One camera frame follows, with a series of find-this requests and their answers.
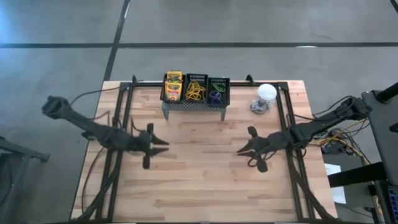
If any white paper sheet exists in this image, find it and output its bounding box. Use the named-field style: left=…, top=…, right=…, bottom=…
left=324, top=163, right=347, bottom=205

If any black metal table frame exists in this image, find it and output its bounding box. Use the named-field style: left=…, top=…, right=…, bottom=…
left=70, top=74, right=336, bottom=223

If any grey metal stand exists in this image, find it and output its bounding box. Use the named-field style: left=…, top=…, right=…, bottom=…
left=0, top=136, right=51, bottom=223

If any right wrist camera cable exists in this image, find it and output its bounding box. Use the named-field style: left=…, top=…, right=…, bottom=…
left=247, top=152, right=269, bottom=174

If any yellow and black cable bundle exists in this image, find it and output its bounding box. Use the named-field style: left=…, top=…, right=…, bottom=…
left=318, top=118, right=373, bottom=158

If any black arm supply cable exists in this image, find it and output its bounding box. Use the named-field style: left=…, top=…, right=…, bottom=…
left=70, top=88, right=123, bottom=106

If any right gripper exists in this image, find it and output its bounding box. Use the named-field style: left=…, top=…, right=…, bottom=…
left=236, top=133, right=281, bottom=159

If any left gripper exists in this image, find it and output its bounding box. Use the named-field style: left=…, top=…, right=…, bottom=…
left=130, top=132, right=171, bottom=158

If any black mesh plastic basket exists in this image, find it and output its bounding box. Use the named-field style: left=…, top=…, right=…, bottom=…
left=206, top=77, right=231, bottom=108
left=182, top=73, right=209, bottom=104
left=160, top=73, right=186, bottom=103

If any grey perforated metal shelf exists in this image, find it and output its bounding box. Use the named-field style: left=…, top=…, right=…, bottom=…
left=161, top=101, right=227, bottom=121

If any grey equipment cart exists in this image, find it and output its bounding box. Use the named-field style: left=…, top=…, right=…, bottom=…
left=361, top=81, right=398, bottom=187

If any brown cable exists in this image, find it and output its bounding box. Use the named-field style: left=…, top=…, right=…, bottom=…
left=80, top=146, right=105, bottom=215

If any white coiled lamp cord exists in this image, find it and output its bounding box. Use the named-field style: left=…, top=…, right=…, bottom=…
left=248, top=98, right=274, bottom=113

